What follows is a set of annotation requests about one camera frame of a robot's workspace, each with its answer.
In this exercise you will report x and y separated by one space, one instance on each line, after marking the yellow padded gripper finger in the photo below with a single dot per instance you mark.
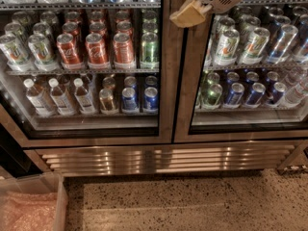
190 14

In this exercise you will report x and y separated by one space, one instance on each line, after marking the glass fridge door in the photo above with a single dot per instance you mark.
88 72
195 124

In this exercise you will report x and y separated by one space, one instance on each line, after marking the right door left 7up can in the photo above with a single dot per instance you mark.
227 46

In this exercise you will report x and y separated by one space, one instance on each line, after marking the door 7up can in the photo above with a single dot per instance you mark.
227 46
254 46

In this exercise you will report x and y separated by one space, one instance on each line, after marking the right door silver blue can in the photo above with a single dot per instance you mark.
278 50

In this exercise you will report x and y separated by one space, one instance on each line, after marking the right door green can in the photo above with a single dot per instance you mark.
211 97

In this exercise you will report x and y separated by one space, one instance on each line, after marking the right door blue can left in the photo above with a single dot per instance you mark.
234 95

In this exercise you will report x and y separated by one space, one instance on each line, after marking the right door blue can middle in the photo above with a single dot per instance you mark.
254 95

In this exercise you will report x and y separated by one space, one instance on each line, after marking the right door water bottle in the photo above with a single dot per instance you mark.
296 94

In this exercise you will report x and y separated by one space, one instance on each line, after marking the steel fridge vent grille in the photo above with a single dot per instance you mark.
163 158

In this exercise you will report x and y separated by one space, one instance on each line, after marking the front green soda can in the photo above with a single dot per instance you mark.
149 56

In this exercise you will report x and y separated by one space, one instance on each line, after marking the front middle red cola can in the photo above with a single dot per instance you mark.
97 53

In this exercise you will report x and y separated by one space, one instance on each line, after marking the red cola can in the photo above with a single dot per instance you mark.
69 51
97 53

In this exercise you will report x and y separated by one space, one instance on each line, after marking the gold drink can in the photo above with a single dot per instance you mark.
108 103

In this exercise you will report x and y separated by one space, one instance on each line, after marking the front left red cola can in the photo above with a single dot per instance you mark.
69 51

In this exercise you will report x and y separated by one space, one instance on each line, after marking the middle water bottle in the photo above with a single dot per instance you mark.
62 98

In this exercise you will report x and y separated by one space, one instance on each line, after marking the left water bottle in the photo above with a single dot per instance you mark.
40 98

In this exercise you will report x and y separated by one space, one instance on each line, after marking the front left 7up can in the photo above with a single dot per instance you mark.
18 56

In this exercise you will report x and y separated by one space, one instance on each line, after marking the clear plastic bin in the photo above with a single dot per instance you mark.
39 184

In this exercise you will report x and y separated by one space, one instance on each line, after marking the pink bubble wrap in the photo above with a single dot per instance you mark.
27 212

